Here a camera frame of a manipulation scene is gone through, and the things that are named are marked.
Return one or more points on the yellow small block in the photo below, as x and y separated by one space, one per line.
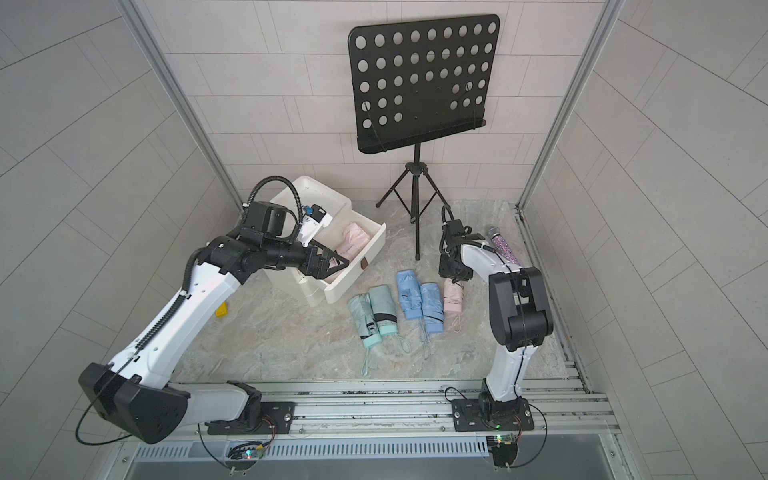
222 310

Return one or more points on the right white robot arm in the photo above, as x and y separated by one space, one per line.
519 318

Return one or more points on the pink umbrella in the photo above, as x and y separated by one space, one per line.
354 241
453 296

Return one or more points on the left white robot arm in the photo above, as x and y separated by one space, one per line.
276 231

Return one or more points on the white top drawer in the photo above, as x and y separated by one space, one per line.
331 290

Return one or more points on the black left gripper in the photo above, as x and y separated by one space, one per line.
318 270

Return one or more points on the aluminium rail frame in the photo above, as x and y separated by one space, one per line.
421 408

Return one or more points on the green circuit board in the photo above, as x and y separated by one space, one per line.
497 442
250 451

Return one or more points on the white three-drawer cabinet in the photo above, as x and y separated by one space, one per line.
306 289

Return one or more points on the black perforated music stand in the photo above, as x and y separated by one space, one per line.
419 81

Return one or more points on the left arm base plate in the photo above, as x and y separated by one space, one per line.
273 415

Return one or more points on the left green circuit board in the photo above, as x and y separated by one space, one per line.
250 451

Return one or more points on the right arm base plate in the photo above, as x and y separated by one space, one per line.
486 414

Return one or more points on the purple glitter microphone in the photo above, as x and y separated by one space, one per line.
502 247

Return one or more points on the mint green folded umbrella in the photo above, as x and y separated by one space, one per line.
361 311

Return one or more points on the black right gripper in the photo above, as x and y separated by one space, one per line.
444 269

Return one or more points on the right green circuit board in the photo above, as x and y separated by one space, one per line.
497 442

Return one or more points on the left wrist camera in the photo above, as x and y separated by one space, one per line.
314 219

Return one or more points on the light blue folded umbrella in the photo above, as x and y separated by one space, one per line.
409 294

